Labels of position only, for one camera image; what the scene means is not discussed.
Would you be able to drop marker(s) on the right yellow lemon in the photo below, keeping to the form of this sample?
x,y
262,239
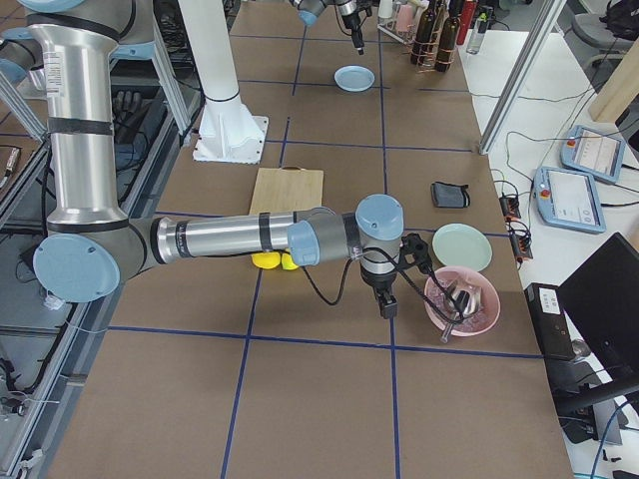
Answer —
x,y
287,262

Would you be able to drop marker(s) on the dark wine bottle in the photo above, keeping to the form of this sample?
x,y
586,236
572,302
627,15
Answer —
x,y
448,36
424,31

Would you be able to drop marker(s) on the folded dark grey cloth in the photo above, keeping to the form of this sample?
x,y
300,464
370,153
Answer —
x,y
450,196

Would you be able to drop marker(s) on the bamboo cutting board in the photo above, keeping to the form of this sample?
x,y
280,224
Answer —
x,y
286,190

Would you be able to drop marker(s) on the light blue plate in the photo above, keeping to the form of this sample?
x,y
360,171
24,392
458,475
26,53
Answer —
x,y
354,78

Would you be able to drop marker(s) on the blue teach pendant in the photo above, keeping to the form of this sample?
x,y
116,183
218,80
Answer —
x,y
589,151
569,200

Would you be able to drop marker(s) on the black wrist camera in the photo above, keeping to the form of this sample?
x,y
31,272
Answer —
x,y
414,251

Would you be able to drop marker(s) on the far blue teach pendant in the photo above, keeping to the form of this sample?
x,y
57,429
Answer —
x,y
589,151

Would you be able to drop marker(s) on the yellow lemon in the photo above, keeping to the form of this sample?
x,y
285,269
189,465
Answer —
x,y
267,260
287,262

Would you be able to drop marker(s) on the near blue teach pendant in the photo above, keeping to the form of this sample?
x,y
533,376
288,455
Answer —
x,y
569,200

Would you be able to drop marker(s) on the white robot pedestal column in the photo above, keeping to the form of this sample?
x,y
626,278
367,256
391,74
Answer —
x,y
228,132

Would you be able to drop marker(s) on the metal scoop spoon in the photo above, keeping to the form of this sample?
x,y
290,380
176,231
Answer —
x,y
463,300

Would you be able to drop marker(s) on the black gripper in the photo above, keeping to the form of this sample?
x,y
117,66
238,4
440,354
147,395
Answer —
x,y
379,285
349,15

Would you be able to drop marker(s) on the front dark wine bottle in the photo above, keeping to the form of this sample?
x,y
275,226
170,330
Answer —
x,y
424,31

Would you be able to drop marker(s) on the aluminium frame post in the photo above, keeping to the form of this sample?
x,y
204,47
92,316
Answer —
x,y
531,49

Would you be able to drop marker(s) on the middle dark wine bottle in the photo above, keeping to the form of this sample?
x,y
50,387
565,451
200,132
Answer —
x,y
448,36

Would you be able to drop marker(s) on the grey water bottle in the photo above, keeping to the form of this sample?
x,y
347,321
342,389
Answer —
x,y
478,34

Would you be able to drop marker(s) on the black computer monitor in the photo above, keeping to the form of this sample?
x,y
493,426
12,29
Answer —
x,y
601,299

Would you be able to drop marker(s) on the black desktop box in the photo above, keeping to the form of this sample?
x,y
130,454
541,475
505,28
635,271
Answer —
x,y
549,321

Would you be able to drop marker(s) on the pink cup on top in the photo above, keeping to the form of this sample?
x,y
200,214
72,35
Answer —
x,y
404,18

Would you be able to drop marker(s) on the white wire cup rack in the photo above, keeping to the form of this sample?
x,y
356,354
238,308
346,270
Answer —
x,y
387,27

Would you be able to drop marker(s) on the white cup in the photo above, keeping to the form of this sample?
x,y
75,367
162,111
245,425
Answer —
x,y
385,9

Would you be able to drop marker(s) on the light green plate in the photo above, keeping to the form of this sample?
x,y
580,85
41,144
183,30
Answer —
x,y
462,245

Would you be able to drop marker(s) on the pink bowl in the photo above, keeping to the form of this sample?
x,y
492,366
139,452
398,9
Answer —
x,y
488,306

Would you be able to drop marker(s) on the copper wire bottle rack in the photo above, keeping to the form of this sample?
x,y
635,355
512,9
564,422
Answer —
x,y
428,66

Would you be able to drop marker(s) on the red water bottle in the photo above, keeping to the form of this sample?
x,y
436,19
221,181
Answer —
x,y
465,19

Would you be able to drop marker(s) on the left yellow lemon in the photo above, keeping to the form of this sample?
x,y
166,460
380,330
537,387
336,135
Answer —
x,y
267,260

